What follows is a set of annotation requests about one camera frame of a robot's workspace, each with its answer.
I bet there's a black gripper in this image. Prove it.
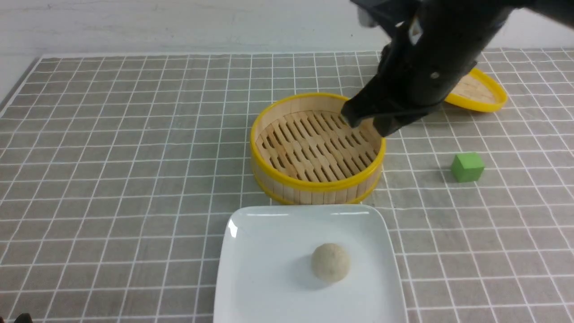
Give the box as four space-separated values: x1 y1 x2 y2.
342 0 511 137

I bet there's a white steamed bun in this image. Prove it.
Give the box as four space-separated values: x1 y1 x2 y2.
311 243 351 284

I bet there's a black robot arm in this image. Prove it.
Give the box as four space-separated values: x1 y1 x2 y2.
341 0 574 137

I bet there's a white square plate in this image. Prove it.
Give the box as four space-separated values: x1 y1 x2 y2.
213 204 408 323

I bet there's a yellow-rimmed bamboo steamer basket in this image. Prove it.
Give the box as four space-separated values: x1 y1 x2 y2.
249 93 386 205

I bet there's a yellow-rimmed bamboo steamer lid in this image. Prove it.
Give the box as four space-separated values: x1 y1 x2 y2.
445 68 508 113

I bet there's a green cube block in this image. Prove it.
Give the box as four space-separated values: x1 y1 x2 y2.
451 153 485 183

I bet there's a grey checkered tablecloth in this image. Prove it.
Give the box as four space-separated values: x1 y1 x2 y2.
0 48 574 323

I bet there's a dark object at corner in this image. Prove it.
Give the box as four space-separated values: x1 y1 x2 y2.
13 313 33 323

